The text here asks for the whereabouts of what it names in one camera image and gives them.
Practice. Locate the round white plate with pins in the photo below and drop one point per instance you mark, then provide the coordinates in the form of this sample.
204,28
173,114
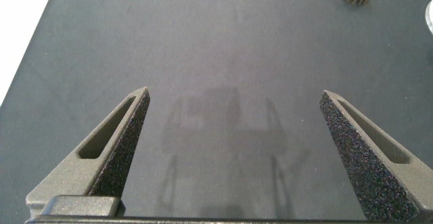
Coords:
430,17

